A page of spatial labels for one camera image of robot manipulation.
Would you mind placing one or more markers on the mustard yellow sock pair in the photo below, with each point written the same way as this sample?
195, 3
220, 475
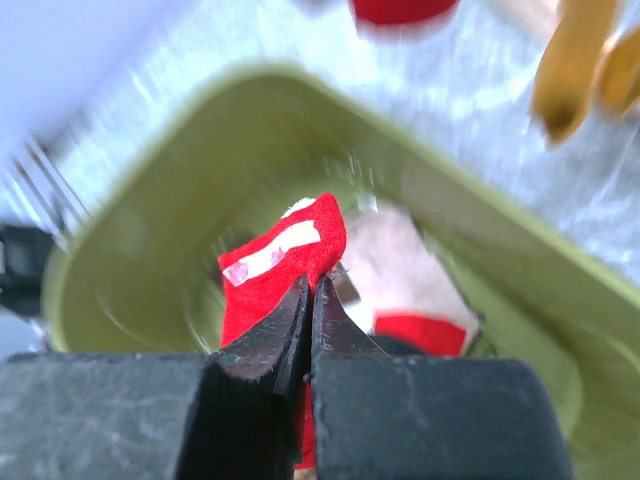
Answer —
576, 69

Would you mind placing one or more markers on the beige sock in basket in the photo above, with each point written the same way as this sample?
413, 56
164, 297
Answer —
409, 292

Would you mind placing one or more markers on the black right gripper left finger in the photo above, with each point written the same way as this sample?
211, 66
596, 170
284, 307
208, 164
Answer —
230, 415

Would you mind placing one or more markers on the olive green plastic basket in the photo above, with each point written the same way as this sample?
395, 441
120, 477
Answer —
135, 276

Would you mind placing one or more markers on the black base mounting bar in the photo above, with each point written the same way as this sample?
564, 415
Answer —
24, 254

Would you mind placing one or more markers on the red santa sock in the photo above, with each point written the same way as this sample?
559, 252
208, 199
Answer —
309, 239

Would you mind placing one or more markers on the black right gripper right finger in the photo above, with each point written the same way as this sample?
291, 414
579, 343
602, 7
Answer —
383, 416

